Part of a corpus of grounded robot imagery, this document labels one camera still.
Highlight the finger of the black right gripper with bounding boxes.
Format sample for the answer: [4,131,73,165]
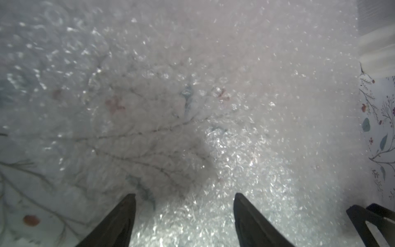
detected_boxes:
[345,203,395,247]

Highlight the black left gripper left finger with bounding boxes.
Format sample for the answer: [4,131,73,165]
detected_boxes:
[77,193,136,247]

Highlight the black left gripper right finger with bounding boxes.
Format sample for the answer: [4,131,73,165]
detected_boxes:
[233,193,294,247]

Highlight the clear bubble wrap sheet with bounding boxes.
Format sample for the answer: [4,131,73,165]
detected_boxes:
[1,1,376,247]

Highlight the clear glass vase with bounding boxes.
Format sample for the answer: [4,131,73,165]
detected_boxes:
[357,0,395,36]

